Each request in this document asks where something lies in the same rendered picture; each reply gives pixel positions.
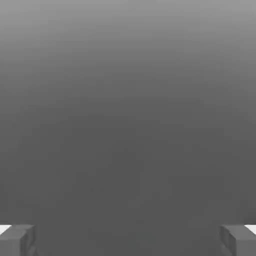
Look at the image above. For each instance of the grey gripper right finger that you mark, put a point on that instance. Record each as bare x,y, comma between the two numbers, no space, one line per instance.
242,240

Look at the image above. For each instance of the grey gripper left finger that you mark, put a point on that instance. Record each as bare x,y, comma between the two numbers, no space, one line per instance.
14,240

